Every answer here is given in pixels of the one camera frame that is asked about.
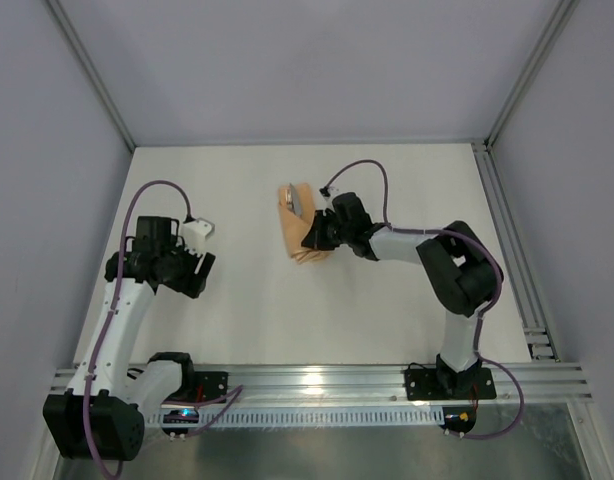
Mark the orange cloth napkin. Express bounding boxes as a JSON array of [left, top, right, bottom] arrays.
[[277, 183, 330, 264]]

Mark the pink handled utensil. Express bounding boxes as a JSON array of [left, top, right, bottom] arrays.
[[289, 184, 304, 218]]

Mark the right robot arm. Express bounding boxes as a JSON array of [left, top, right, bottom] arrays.
[[302, 187, 504, 398]]

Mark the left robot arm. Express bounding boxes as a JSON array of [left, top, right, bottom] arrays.
[[43, 216, 215, 461]]

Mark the left black controller board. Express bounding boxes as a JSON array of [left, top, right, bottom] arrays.
[[160, 408, 199, 440]]

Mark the black controller board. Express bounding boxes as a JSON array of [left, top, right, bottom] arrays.
[[440, 406, 477, 439], [160, 408, 199, 440]]

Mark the right black controller board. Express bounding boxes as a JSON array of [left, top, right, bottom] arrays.
[[440, 406, 477, 439]]

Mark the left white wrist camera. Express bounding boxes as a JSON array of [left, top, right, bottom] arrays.
[[180, 218, 216, 251]]

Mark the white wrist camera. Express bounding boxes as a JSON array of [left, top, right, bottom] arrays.
[[319, 185, 341, 209], [180, 218, 216, 251]]

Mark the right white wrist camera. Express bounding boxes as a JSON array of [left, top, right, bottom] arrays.
[[319, 185, 341, 209]]

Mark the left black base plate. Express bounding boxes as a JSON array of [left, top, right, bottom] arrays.
[[186, 371, 229, 403]]

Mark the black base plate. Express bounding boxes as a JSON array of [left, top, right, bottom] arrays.
[[186, 371, 229, 403], [403, 361, 497, 401]]

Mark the white slotted cable duct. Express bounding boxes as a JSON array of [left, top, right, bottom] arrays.
[[146, 404, 442, 429]]

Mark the right side aluminium rail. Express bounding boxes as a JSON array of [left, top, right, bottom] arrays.
[[472, 140, 561, 363]]

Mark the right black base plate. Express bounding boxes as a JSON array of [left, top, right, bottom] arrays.
[[403, 361, 497, 401]]

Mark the left frame post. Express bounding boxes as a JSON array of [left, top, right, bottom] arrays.
[[43, 0, 137, 154]]

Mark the frame post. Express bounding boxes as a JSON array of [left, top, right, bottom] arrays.
[[484, 0, 580, 149], [43, 0, 137, 154]]

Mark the right frame post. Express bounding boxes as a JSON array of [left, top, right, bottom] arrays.
[[484, 0, 580, 149]]

